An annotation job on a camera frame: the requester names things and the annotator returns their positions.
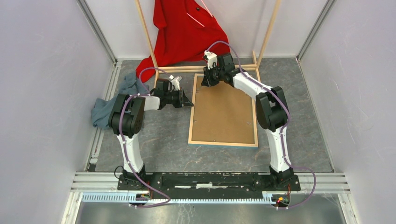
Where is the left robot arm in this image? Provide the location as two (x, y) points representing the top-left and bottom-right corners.
(109, 76), (193, 190)

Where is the wooden clothes rack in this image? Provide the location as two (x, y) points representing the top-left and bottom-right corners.
(134, 0), (283, 91)

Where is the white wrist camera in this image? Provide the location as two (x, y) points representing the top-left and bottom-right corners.
(169, 75), (182, 91)
(203, 50), (218, 70)

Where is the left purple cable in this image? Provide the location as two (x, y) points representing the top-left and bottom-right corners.
(119, 67), (171, 209)

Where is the blue picture frame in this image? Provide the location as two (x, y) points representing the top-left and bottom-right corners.
(188, 74), (258, 148)

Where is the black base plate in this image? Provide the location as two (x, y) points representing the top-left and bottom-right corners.
(116, 171), (301, 200)

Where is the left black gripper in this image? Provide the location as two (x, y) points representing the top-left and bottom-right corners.
(164, 88), (194, 109)

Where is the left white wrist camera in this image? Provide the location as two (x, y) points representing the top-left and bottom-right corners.
(169, 75), (182, 91)

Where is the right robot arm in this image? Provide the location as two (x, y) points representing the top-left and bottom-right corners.
(202, 51), (294, 190)

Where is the red shirt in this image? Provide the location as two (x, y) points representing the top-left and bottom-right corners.
(153, 0), (230, 67)

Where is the white cable duct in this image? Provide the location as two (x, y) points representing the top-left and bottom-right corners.
(82, 192), (278, 205)

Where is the grey-blue cloth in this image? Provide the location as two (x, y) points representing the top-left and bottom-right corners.
(91, 71), (149, 129)

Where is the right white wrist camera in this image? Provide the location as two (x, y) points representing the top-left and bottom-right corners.
(203, 50), (218, 70)

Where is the pink clothes hanger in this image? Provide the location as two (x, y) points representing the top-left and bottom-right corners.
(184, 0), (213, 27)

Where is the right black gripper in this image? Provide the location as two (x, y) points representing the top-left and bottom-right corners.
(201, 64), (224, 88)

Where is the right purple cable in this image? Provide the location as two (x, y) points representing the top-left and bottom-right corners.
(206, 41), (318, 210)

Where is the purple cable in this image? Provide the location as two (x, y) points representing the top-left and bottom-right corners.
(119, 67), (171, 209)
(206, 41), (318, 210)

